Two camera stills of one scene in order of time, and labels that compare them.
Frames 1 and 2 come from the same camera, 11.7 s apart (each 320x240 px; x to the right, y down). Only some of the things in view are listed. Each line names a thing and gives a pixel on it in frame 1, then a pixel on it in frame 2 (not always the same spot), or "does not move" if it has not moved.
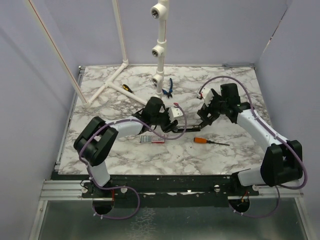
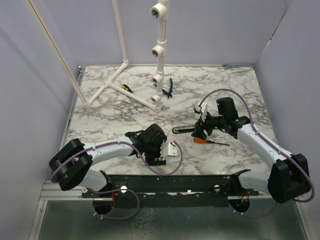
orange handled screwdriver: (202, 140) does not move
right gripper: (205, 110) → (202, 124)
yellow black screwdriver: (124, 86) does not move
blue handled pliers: (170, 90) does not move
